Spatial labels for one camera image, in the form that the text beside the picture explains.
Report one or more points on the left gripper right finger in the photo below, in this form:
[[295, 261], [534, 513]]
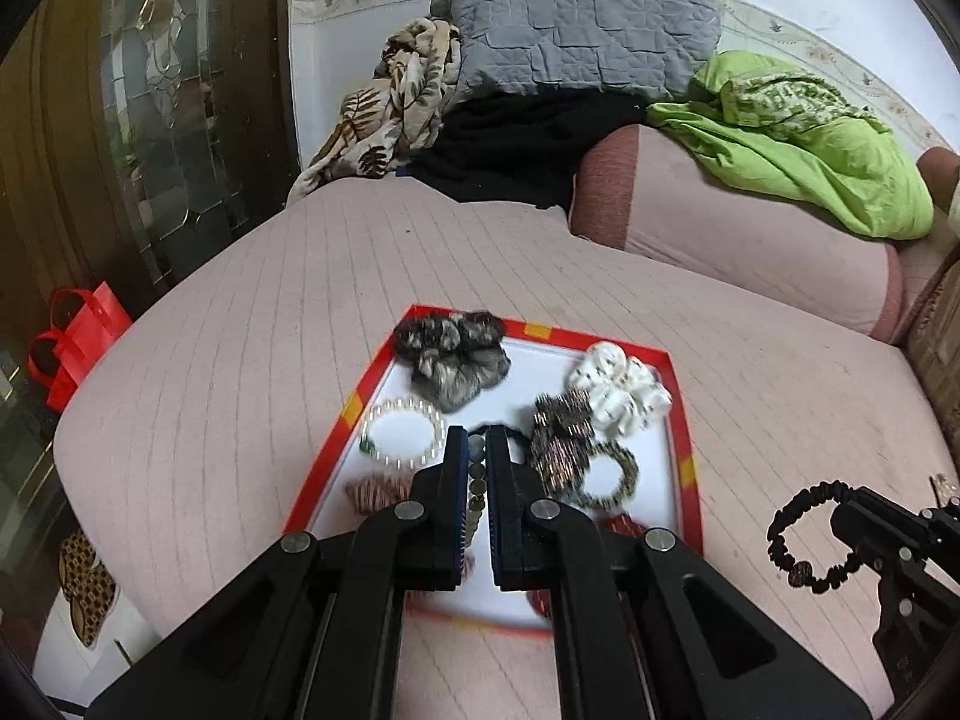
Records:
[[519, 518]]

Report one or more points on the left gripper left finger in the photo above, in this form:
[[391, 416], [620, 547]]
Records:
[[435, 544]]

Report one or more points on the pink plaid scrunchie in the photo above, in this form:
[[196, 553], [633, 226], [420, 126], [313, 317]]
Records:
[[378, 492]]

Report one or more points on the dark red dotted scrunchie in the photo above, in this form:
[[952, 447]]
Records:
[[621, 524]]

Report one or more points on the black beaded hair claw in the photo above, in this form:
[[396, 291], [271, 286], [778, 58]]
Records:
[[561, 439]]

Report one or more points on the white cherry print scrunchie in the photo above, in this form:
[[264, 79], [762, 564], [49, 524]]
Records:
[[624, 395]]

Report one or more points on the grey sheer scrunchie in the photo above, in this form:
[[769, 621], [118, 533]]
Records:
[[454, 357]]

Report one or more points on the striped floral cushion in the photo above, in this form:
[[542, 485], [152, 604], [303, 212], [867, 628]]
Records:
[[933, 349]]

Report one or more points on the leopard print slipper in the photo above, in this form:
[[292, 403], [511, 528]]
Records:
[[89, 589]]

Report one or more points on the pink bolster pillow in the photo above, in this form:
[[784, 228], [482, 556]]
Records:
[[641, 192]]

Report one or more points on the black clothing pile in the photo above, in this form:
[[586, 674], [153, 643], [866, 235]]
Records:
[[524, 149]]

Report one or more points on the red gift bag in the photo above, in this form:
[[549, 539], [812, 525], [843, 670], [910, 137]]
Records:
[[83, 325]]

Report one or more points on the leaf print cloth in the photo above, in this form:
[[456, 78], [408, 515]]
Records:
[[384, 124]]

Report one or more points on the green blanket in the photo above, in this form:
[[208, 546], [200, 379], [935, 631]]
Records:
[[767, 127]]

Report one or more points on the wooden glass door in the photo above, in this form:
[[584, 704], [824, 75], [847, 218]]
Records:
[[140, 138]]

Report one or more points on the grey quilted pillow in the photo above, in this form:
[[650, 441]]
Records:
[[650, 48]]

